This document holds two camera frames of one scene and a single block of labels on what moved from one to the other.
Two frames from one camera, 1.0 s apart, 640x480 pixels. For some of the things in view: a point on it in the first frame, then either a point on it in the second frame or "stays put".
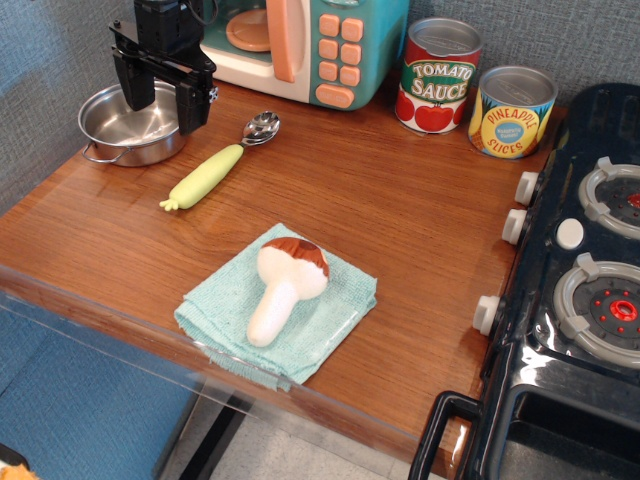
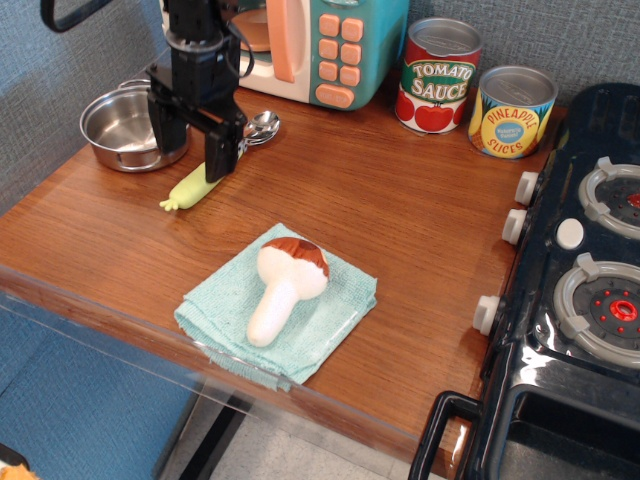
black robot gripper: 165,40 to 201,85
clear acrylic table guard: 90,393 stays put
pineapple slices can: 512,111 stays put
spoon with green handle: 259,128 stays put
